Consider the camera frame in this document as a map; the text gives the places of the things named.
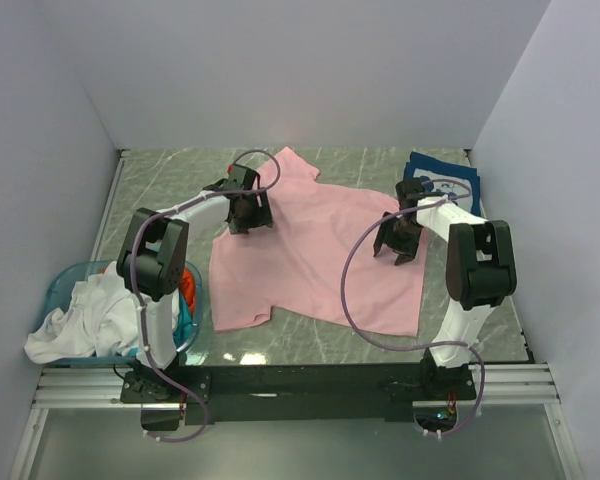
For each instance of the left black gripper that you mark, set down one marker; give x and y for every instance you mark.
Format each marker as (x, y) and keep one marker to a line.
(262, 216)

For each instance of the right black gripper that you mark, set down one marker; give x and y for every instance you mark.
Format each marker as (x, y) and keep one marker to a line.
(407, 251)

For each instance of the pink t shirt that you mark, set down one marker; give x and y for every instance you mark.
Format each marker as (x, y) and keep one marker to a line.
(304, 262)

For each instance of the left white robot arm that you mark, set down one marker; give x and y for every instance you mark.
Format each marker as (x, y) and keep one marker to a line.
(152, 259)

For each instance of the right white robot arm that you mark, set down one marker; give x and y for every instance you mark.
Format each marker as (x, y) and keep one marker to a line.
(480, 273)

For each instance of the orange t shirt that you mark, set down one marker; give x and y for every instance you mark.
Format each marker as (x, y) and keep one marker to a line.
(187, 288)

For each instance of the folded blue printed t shirt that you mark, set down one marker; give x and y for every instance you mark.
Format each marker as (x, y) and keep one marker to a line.
(460, 183)

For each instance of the teal t shirt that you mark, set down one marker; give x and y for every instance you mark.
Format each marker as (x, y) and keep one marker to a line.
(187, 328)

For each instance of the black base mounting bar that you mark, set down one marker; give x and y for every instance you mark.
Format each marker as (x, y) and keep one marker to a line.
(246, 393)

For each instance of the white t shirt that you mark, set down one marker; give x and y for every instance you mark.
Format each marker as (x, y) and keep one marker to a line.
(100, 321)

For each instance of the blue plastic laundry basket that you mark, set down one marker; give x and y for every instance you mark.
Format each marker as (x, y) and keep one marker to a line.
(59, 294)

